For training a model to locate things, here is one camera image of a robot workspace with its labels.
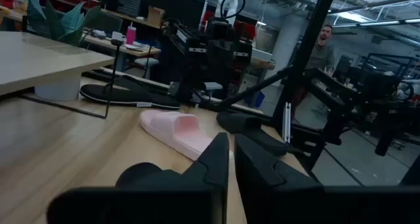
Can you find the wooden desk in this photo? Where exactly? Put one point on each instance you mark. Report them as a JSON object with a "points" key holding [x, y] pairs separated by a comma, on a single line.
{"points": [[108, 44]]}

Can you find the white plant pot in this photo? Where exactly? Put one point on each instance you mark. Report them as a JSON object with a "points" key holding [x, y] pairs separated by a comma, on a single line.
{"points": [[59, 89]]}

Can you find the ceiling light tube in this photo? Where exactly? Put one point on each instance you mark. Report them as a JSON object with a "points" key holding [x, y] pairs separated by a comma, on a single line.
{"points": [[377, 23]]}

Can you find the black aluminium rig frame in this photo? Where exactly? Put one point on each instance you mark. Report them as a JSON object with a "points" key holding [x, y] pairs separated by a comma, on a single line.
{"points": [[311, 36]]}

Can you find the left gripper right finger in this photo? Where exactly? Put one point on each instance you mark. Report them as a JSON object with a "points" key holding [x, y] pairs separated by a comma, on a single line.
{"points": [[269, 191]]}

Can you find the white mug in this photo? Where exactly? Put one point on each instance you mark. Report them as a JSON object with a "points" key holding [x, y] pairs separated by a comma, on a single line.
{"points": [[118, 36]]}

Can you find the green snake plant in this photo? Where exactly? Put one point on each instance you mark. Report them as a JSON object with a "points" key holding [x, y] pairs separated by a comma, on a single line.
{"points": [[69, 23]]}

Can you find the black flip-flop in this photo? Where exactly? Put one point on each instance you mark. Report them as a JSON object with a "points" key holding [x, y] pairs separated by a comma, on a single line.
{"points": [[124, 97]]}

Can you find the black robot workstation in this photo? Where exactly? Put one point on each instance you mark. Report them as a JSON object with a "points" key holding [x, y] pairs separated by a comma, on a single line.
{"points": [[377, 82]]}

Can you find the black slide sandal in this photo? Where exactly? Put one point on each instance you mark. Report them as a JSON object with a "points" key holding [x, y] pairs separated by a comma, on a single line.
{"points": [[138, 174], [243, 123]]}

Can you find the cardboard box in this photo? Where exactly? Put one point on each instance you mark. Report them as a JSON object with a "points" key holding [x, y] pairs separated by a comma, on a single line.
{"points": [[155, 16]]}

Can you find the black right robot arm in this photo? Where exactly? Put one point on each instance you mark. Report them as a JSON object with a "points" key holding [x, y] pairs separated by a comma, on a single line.
{"points": [[210, 59]]}

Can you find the blue bin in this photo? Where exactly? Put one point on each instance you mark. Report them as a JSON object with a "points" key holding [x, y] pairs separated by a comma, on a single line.
{"points": [[255, 99]]}

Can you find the pink slide sandal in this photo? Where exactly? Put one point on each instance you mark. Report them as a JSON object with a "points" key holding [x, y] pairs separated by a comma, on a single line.
{"points": [[170, 132]]}

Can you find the pink tumbler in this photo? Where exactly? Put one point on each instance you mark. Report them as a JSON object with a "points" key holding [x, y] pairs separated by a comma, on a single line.
{"points": [[131, 36]]}

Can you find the white plastic housing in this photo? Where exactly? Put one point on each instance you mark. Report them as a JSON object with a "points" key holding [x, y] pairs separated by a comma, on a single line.
{"points": [[228, 7]]}

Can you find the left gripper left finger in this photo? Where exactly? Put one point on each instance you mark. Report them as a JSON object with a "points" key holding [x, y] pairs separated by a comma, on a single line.
{"points": [[197, 191]]}

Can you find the person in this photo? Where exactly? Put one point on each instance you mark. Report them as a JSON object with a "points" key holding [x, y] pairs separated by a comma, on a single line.
{"points": [[323, 56]]}

